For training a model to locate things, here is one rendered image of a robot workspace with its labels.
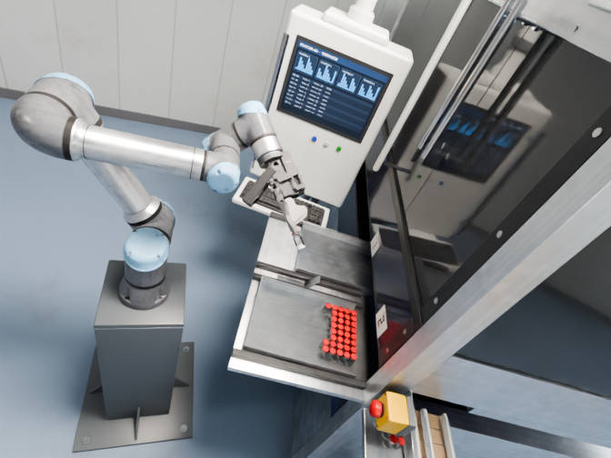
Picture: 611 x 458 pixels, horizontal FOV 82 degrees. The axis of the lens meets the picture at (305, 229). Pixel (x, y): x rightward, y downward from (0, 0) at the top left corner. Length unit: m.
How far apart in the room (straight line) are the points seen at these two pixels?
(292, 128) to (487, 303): 1.15
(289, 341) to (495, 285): 0.63
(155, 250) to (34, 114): 0.42
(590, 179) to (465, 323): 0.34
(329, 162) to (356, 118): 0.24
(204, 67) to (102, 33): 0.76
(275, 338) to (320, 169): 0.88
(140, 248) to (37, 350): 1.13
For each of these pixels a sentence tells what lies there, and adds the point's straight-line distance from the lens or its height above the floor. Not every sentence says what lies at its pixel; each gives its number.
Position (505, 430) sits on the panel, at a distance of 1.39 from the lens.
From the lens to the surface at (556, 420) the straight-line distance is 1.27.
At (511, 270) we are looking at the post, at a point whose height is 1.49.
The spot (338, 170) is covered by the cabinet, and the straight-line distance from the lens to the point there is 1.68.
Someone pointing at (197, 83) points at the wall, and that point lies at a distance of 3.45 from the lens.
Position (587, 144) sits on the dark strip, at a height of 1.70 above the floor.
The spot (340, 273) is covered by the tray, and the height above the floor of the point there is 0.88.
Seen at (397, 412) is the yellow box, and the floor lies 1.03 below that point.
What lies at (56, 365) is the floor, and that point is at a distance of 2.06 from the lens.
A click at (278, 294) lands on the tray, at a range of 1.20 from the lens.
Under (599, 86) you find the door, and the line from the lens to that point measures 0.76.
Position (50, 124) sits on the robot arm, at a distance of 0.90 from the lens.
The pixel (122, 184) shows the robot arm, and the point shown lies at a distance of 1.10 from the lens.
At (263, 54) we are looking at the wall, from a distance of 3.37.
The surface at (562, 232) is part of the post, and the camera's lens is 0.67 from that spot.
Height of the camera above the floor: 1.82
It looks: 40 degrees down
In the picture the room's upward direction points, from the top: 24 degrees clockwise
